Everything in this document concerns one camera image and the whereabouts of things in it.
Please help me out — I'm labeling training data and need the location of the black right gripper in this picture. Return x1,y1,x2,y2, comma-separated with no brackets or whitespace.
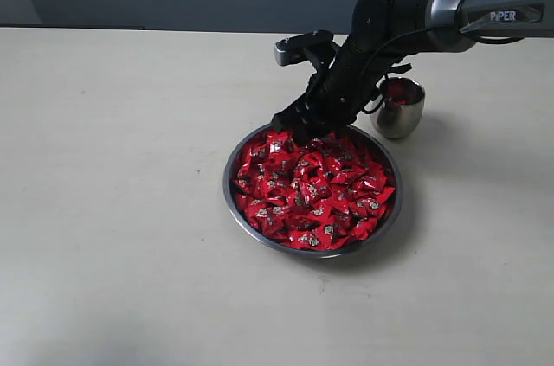
271,36,390,144

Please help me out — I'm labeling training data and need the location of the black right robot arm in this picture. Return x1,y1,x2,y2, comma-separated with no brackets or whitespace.
271,0,553,145

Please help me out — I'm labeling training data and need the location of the round steel plate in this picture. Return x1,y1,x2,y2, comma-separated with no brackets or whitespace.
222,125,404,259

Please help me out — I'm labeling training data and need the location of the stainless steel cup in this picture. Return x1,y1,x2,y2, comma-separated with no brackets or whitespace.
370,77,425,139

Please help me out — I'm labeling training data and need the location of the red wrapped candy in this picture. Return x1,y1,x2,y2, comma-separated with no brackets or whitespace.
266,130,295,154
286,231,321,251
300,177,332,205
348,196,386,218

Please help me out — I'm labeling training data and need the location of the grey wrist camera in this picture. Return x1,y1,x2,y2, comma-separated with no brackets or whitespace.
274,30,336,70

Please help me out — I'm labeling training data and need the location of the black cable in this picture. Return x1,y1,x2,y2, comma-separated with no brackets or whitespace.
358,28,438,115

